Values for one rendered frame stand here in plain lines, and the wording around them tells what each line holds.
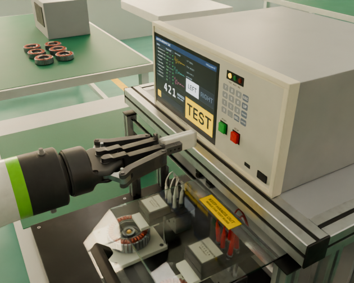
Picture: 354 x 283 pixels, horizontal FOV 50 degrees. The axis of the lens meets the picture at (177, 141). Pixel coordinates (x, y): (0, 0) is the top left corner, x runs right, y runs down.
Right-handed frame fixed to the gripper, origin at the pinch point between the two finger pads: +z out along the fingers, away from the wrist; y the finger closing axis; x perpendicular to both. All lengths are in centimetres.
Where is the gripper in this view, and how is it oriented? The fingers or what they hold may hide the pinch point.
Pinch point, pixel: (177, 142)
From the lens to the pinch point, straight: 67.2
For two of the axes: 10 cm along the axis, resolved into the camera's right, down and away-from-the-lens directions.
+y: 4.9, 4.4, -7.5
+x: 0.0, -8.6, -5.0
